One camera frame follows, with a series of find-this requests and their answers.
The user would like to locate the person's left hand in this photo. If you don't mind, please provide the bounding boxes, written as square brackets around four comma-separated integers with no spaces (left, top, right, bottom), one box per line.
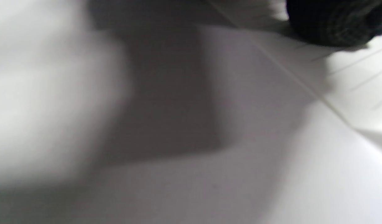
[286,0,382,49]

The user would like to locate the white lined paper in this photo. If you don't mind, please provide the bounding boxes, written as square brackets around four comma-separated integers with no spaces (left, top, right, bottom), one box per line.
[206,0,382,153]

